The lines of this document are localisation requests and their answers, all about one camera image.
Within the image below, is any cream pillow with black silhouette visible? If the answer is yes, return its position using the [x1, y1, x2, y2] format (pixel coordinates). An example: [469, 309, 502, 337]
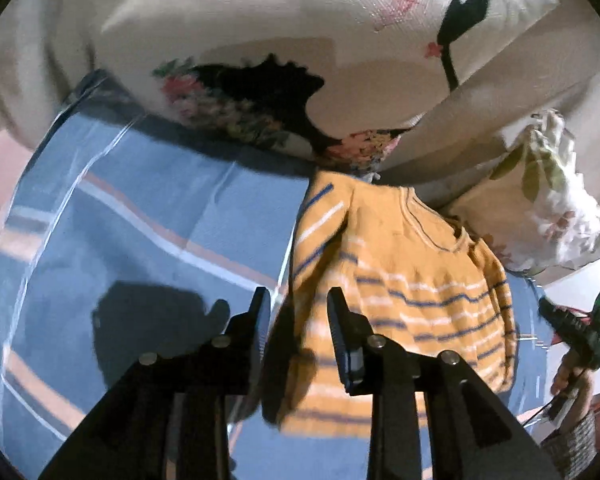
[87, 0, 562, 175]

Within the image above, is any blue plaid bedsheet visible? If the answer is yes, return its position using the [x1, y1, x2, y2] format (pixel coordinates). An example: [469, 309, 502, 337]
[0, 70, 556, 480]

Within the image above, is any pink cloth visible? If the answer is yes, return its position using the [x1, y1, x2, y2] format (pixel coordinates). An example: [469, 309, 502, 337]
[0, 130, 38, 263]

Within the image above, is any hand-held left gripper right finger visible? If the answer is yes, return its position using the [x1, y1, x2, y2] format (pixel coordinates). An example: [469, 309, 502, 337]
[326, 287, 563, 480]

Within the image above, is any beige striped curtain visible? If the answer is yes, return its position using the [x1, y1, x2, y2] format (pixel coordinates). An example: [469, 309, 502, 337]
[0, 0, 111, 146]

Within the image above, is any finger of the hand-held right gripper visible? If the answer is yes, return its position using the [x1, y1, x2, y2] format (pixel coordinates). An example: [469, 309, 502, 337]
[537, 296, 581, 335]

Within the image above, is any thin black cable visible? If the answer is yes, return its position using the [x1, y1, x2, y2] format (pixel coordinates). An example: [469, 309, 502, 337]
[519, 392, 568, 428]

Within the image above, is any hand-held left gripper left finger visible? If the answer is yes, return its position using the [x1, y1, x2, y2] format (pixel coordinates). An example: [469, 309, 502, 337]
[39, 286, 272, 480]

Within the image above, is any white leaf print pillow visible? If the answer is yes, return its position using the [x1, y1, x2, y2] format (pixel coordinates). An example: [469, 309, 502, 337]
[439, 109, 600, 277]

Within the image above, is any person's right hand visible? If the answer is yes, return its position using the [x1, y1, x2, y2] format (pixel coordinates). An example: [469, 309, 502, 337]
[550, 345, 597, 432]

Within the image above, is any yellow striped sweater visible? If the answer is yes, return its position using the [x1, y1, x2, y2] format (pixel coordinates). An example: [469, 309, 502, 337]
[261, 170, 519, 441]

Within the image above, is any person's right forearm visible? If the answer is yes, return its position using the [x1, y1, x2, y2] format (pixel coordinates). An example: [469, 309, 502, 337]
[539, 409, 600, 480]

